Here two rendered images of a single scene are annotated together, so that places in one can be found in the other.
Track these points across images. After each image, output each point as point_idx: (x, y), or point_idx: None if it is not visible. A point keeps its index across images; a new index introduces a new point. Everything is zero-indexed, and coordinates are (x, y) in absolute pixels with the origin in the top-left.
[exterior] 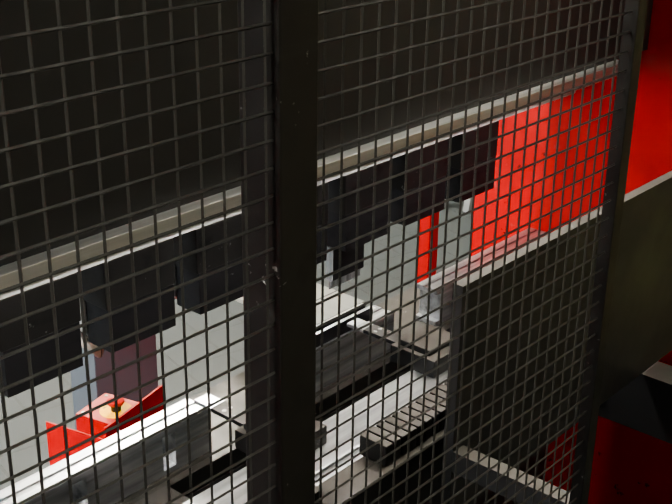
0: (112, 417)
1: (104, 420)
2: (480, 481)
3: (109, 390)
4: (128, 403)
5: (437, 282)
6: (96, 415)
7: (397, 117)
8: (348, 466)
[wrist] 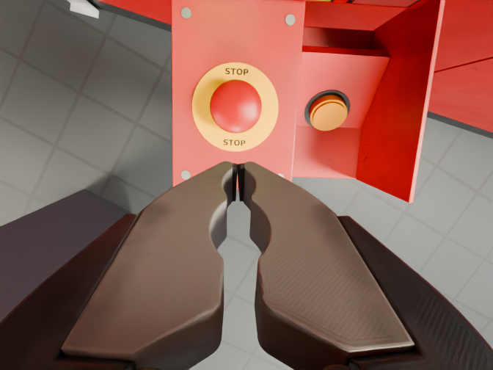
0: (271, 93)
1: (290, 106)
2: None
3: (9, 297)
4: (191, 98)
5: None
6: (278, 139)
7: None
8: None
